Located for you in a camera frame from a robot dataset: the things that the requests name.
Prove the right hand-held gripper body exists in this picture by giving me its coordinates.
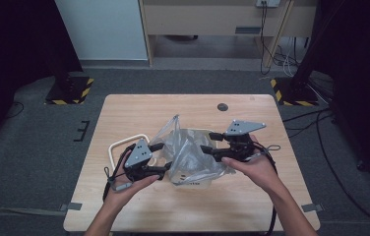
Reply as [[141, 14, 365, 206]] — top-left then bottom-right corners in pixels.
[[212, 119, 268, 162]]

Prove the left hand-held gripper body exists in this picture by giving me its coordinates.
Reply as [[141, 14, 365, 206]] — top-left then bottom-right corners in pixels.
[[123, 139, 154, 182]]

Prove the clear plastic bag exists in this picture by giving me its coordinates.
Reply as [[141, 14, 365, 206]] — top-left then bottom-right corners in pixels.
[[148, 113, 237, 187]]

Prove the person's right hand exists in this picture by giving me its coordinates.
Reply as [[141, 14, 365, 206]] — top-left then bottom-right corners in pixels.
[[220, 134, 287, 197]]

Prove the person's left hand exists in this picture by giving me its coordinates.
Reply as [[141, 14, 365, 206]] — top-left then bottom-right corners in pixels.
[[103, 158, 161, 211]]

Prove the striped black stand base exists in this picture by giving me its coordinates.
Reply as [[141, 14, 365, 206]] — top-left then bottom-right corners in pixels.
[[270, 77, 320, 107], [44, 76, 94, 106]]

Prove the grey tape piece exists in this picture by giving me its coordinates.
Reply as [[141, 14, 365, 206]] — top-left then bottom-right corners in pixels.
[[301, 203, 325, 213], [58, 202, 84, 212]]

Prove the light wooden desk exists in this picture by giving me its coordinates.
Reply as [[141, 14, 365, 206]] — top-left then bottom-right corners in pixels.
[[138, 0, 319, 69]]

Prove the white cabinet panel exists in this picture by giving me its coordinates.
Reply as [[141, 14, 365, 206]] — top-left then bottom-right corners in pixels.
[[54, 0, 149, 62]]

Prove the black curtain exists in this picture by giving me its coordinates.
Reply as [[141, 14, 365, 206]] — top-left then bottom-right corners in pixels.
[[317, 0, 370, 200], [0, 0, 83, 150]]

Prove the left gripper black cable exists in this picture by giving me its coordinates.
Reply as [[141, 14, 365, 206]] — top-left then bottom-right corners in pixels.
[[101, 143, 136, 203]]

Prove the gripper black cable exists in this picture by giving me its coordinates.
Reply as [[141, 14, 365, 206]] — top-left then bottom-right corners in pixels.
[[101, 143, 136, 203], [254, 143, 282, 236]]

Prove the thin black floor cable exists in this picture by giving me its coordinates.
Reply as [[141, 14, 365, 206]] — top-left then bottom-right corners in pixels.
[[281, 107, 334, 139]]

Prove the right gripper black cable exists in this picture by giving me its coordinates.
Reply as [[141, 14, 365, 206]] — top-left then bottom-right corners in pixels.
[[254, 143, 282, 236]]

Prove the long black floor cable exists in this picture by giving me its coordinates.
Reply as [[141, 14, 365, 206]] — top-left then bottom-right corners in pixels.
[[315, 110, 370, 232]]

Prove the bundle of floor cables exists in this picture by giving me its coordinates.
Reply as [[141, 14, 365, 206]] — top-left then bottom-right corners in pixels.
[[271, 35, 309, 79]]

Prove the black hanging cable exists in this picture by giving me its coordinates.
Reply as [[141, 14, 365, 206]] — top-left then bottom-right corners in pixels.
[[259, 1, 274, 76]]

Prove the black stand post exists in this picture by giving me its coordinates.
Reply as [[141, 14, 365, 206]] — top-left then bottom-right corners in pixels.
[[290, 0, 348, 93]]

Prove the grey wall socket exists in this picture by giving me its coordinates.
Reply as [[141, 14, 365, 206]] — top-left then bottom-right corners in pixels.
[[255, 0, 281, 9]]

